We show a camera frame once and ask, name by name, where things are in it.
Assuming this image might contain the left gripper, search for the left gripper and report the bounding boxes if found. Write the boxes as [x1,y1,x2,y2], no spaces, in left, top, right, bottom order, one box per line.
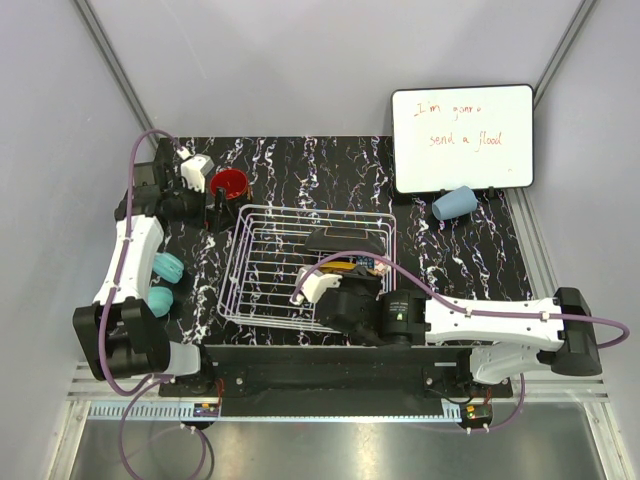
[163,176,235,234]

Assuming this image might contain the red and black mug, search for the red and black mug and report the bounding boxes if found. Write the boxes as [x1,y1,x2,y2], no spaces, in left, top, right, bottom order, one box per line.
[210,168,252,216]

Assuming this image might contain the yellow patterned bowl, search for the yellow patterned bowl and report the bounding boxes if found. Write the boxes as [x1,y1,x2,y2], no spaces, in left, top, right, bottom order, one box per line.
[319,261,372,276]

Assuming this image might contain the blue patterned bowl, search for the blue patterned bowl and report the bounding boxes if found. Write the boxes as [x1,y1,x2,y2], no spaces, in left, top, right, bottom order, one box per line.
[355,256,390,276]

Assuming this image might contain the white wire dish rack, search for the white wire dish rack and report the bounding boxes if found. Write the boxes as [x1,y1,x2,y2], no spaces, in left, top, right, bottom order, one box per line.
[216,202,398,333]

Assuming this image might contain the black floral square plate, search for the black floral square plate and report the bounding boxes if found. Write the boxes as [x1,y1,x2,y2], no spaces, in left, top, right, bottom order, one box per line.
[304,227,386,255]

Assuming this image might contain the light blue cup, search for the light blue cup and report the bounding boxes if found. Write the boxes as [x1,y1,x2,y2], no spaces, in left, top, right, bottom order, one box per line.
[432,186,478,221]

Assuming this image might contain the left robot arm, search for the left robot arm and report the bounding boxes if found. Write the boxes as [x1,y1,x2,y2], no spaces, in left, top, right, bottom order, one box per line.
[72,155,216,396]

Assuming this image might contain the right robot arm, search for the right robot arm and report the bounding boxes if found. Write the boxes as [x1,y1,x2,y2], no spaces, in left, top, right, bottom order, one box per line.
[301,274,602,397]

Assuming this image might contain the black marble mat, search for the black marble mat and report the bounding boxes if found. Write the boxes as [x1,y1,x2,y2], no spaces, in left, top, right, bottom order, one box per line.
[97,134,546,347]

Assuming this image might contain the teal cat-ear headphones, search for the teal cat-ear headphones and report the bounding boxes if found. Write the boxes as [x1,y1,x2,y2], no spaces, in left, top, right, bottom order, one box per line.
[148,252,185,318]

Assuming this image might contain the white whiteboard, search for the white whiteboard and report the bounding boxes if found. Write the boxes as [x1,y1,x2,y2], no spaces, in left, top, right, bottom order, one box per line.
[391,84,534,194]

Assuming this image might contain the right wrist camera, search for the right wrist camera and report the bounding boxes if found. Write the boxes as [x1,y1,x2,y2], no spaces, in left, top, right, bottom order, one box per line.
[290,266,342,305]

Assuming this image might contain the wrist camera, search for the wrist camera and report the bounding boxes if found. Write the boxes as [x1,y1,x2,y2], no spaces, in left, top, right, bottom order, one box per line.
[178,148,213,193]
[290,266,342,305]

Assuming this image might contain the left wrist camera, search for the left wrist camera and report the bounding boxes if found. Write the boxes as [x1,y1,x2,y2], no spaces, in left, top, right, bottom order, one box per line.
[178,148,213,193]

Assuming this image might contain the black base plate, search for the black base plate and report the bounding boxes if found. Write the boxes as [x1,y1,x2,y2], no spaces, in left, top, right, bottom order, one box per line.
[160,345,513,419]

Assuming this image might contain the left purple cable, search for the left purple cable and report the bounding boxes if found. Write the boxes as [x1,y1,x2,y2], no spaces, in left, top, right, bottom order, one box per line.
[97,129,216,479]

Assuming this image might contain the purple cable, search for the purple cable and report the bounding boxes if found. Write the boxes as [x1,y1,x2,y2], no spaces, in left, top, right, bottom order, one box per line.
[97,129,216,479]
[294,250,631,435]

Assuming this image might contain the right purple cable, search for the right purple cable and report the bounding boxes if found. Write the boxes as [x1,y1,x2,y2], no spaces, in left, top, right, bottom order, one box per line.
[294,250,631,435]

